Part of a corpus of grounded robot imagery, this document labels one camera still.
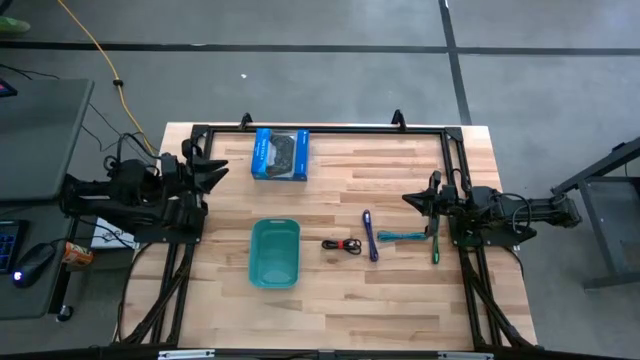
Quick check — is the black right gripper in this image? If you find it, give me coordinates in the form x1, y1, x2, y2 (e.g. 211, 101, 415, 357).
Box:
402, 170, 454, 239

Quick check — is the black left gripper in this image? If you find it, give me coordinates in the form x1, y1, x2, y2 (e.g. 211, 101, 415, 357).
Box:
179, 139, 230, 213

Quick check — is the black cable with red strap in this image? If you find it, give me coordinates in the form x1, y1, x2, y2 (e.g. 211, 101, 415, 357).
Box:
321, 238, 363, 256

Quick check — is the teal plastic bin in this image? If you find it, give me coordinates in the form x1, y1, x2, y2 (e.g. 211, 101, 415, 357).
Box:
248, 217, 302, 290

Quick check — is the blue game controller box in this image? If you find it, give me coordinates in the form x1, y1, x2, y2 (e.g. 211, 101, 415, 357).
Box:
250, 127, 311, 182

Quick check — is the white printed paper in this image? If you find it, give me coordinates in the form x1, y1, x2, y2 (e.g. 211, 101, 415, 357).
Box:
89, 215, 139, 250

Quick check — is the orange snack packet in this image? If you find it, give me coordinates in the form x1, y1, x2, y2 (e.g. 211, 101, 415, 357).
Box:
62, 241, 95, 267

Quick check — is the grey desk top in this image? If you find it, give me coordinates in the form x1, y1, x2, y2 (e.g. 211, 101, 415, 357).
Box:
0, 77, 95, 202

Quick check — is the black computer mouse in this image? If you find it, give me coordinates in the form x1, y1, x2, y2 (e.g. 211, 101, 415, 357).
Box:
12, 242, 57, 290

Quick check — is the black backlit keyboard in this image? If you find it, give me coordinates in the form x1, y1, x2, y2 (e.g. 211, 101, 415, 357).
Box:
0, 218, 30, 275

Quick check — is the dark desk shelf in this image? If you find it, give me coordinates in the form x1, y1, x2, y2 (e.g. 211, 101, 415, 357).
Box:
0, 198, 80, 321

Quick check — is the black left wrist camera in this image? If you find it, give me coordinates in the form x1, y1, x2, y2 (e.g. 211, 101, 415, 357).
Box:
160, 153, 181, 177

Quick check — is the green USB-C cable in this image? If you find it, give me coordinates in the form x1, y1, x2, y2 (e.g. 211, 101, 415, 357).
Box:
431, 215, 443, 266

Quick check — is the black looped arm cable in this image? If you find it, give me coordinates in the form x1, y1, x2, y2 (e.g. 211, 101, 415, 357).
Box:
497, 192, 533, 236

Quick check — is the black metal table frame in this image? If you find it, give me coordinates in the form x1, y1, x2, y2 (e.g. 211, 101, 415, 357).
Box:
112, 109, 539, 351

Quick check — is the yellow extension cord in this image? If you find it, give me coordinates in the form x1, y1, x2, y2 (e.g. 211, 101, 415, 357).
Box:
55, 0, 159, 156

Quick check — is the silver metal bracket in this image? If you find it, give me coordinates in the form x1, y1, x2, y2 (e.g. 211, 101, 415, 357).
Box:
158, 349, 216, 360
437, 351, 495, 360

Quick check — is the black side table frame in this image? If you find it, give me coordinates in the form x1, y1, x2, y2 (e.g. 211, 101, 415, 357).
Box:
550, 137, 640, 291

